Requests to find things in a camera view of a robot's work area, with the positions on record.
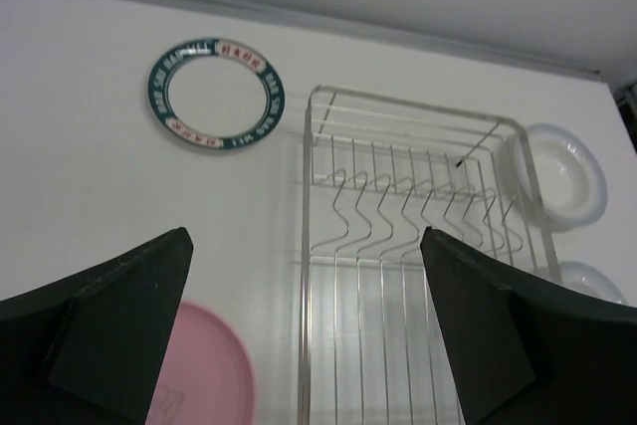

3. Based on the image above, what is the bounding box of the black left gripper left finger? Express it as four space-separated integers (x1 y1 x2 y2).
1 227 193 424

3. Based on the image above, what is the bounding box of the pink plastic plate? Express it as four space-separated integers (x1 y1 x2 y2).
146 302 256 424

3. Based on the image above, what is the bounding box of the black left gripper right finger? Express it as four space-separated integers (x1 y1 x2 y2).
420 227 636 424

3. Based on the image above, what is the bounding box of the green rimmed white plate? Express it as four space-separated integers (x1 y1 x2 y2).
146 37 286 151

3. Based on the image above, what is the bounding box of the metal wire dish rack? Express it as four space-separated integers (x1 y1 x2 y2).
298 85 560 424

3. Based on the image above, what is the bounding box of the white deep bowl plate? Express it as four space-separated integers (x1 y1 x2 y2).
559 261 629 306

